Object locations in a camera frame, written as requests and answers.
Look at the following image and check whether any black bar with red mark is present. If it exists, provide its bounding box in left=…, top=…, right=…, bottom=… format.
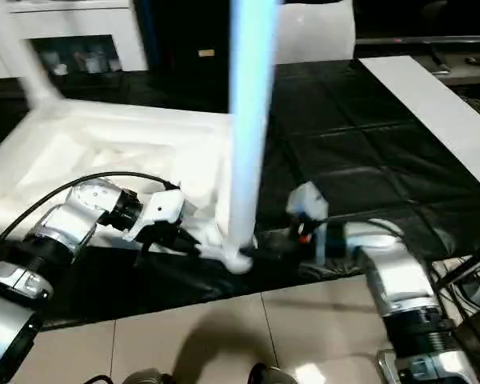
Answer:
left=355, top=35, right=480, bottom=45

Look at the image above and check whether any grey low table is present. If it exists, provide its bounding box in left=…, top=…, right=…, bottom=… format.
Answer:
left=430, top=42, right=480, bottom=87

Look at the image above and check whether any black cabinet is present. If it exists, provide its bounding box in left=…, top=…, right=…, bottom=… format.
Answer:
left=146, top=0, right=233, bottom=71

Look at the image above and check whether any black tripod stand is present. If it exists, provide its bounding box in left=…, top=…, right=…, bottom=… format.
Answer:
left=431, top=243, right=480, bottom=289

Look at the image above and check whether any white plastic table leg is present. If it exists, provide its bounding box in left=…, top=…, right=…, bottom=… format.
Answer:
left=219, top=0, right=283, bottom=257
left=6, top=11, right=65, bottom=115

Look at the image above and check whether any black work mat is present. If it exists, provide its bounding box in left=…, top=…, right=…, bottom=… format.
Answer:
left=0, top=58, right=480, bottom=331

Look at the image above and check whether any white cabinet with glass doors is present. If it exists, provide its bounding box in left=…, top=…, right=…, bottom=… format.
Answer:
left=0, top=0, right=150, bottom=79

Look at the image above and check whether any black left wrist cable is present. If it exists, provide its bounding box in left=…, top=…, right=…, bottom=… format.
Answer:
left=0, top=171, right=181, bottom=277

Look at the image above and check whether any grey floor device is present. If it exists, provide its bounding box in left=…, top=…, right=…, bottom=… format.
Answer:
left=459, top=279, right=480, bottom=311

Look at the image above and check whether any white plastic table top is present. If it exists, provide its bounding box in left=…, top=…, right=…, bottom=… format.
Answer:
left=0, top=98, right=259, bottom=275

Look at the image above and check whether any white flat panel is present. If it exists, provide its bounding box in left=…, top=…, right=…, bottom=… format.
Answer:
left=359, top=55, right=480, bottom=189

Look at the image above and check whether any dark right robot foot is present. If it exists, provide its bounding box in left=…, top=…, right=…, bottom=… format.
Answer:
left=250, top=362, right=301, bottom=384

